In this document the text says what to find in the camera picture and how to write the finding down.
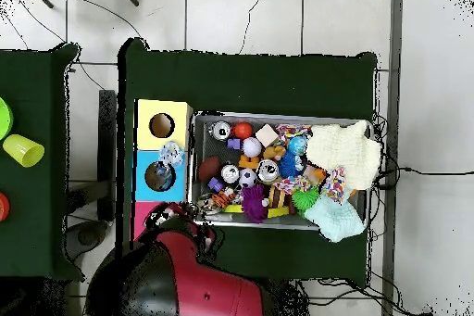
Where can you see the green ball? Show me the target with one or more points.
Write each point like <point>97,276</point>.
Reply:
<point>4,119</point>

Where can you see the white baseball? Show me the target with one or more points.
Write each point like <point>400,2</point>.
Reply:
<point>251,147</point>

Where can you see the purple spiky eyed toy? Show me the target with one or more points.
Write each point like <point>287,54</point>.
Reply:
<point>253,203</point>

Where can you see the mint green cloth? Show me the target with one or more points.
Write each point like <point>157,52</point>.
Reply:
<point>335,219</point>

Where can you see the clear packet with blue label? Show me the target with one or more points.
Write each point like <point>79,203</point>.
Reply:
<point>160,175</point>

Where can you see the wooden box with three holes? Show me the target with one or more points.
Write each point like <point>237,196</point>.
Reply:
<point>174,119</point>

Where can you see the red orange ball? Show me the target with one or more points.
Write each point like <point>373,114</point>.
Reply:
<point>243,130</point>

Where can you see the small soccer ball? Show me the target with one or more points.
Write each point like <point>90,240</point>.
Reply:
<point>247,177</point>

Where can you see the black orange drink can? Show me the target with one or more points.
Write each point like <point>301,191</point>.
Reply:
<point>230,173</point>

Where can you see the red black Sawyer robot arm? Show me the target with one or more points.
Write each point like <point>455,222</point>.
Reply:
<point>207,290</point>

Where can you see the red black drink can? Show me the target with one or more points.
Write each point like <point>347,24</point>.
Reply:
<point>221,130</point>

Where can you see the shallow mesh bin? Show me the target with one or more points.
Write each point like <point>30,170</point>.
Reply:
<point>333,120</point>

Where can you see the colourful paper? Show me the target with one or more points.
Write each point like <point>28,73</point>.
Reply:
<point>335,182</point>

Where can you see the cream waffle cloth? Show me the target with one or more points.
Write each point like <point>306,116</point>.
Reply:
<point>344,149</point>

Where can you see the yellow green plastic cup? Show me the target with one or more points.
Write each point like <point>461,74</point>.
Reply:
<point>23,150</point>

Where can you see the black upright panel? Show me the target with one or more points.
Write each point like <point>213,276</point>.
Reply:
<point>107,145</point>

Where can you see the dark green table cloth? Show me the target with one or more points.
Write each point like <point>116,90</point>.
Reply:
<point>240,82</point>
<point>29,190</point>

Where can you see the clear plastic wrapper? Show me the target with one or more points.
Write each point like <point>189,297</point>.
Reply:
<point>171,153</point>

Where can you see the crushed silver can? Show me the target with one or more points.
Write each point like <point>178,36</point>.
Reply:
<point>268,170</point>

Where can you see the plain wooden cube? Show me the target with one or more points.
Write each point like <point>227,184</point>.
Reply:
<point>266,135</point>

